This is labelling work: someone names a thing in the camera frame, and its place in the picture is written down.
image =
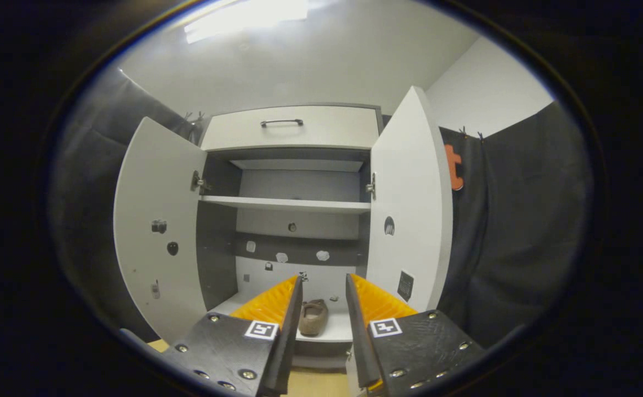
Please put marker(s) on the black backdrop cloth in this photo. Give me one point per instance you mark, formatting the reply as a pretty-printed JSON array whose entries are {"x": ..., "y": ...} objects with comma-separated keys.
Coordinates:
[
  {"x": 84, "y": 182},
  {"x": 519, "y": 220}
]

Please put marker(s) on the white cabinet door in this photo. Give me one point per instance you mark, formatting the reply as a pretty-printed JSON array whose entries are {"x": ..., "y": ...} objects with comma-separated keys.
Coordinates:
[
  {"x": 409, "y": 182},
  {"x": 156, "y": 182}
]

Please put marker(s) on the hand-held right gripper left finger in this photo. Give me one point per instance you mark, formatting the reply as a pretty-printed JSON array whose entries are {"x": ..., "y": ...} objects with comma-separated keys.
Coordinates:
[{"x": 288, "y": 342}]

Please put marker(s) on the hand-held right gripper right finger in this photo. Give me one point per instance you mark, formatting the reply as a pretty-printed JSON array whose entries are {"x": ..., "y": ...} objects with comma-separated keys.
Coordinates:
[{"x": 360, "y": 342}]

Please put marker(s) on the brown fuzzy shoe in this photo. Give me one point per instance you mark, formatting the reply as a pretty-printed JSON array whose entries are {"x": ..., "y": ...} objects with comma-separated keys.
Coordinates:
[{"x": 313, "y": 320}]

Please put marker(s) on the white grey shoe cabinet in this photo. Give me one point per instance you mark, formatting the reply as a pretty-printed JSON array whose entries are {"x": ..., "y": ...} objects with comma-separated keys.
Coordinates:
[{"x": 293, "y": 205}]

